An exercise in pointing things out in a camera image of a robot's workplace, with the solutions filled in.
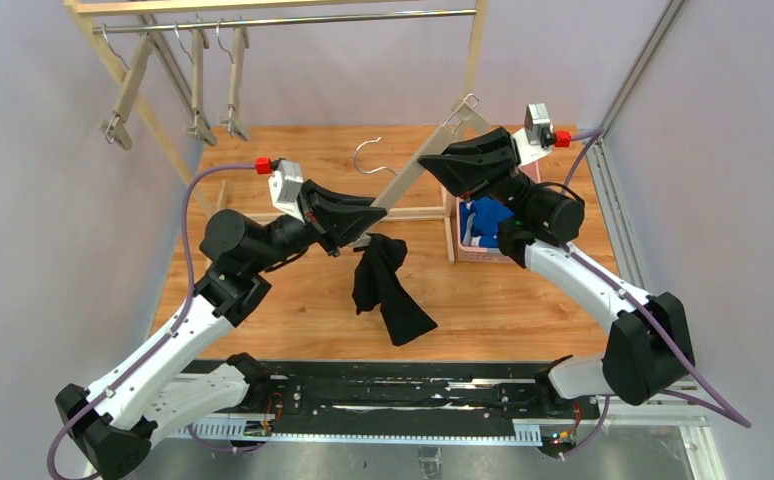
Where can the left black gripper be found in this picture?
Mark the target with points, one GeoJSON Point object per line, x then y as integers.
{"type": "Point", "coordinates": [314, 212]}

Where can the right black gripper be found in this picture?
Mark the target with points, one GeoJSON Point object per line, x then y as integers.
{"type": "Point", "coordinates": [502, 159]}

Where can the blue underwear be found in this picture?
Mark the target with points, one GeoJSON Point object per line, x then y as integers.
{"type": "Point", "coordinates": [479, 222]}

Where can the black underwear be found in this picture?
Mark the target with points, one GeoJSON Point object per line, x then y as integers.
{"type": "Point", "coordinates": [376, 285]}

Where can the beige clip hanger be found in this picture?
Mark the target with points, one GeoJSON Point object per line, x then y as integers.
{"type": "Point", "coordinates": [200, 128]}

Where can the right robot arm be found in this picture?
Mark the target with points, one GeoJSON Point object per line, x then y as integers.
{"type": "Point", "coordinates": [648, 345]}

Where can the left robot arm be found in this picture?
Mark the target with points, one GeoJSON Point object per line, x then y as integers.
{"type": "Point", "coordinates": [116, 420]}

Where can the empty hanger on rack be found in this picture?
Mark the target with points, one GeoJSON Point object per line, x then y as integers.
{"type": "Point", "coordinates": [113, 128]}

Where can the pink plastic basket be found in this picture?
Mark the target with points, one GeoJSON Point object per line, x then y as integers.
{"type": "Point", "coordinates": [471, 254]}

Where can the wooden clothes rack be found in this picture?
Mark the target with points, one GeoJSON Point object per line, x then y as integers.
{"type": "Point", "coordinates": [84, 14]}

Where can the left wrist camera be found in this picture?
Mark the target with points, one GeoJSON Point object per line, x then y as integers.
{"type": "Point", "coordinates": [285, 184]}

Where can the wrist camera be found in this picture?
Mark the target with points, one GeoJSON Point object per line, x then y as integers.
{"type": "Point", "coordinates": [285, 184]}
{"type": "Point", "coordinates": [536, 138]}

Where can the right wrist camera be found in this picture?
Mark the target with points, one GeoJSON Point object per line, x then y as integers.
{"type": "Point", "coordinates": [536, 138]}

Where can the aluminium frame post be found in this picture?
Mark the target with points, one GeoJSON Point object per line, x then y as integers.
{"type": "Point", "coordinates": [647, 53]}

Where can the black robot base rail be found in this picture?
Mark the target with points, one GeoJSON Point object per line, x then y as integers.
{"type": "Point", "coordinates": [388, 402]}

